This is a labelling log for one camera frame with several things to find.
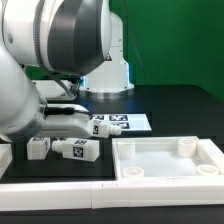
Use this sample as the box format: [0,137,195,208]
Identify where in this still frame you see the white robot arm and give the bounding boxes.
[0,0,133,142]

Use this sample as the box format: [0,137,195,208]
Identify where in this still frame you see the white obstacle bar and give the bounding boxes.
[0,176,224,211]
[0,144,13,179]

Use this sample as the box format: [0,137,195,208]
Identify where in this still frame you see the white marker base sheet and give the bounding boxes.
[93,114,152,131]

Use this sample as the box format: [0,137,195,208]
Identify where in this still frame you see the white front obstacle bar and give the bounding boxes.
[0,176,224,211]

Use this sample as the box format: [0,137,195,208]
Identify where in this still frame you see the white left obstacle bar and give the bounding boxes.
[0,144,13,179]

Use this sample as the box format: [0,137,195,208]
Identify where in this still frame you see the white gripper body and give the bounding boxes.
[37,104,93,138]

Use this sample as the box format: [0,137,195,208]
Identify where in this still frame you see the white square tabletop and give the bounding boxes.
[112,136,224,180]

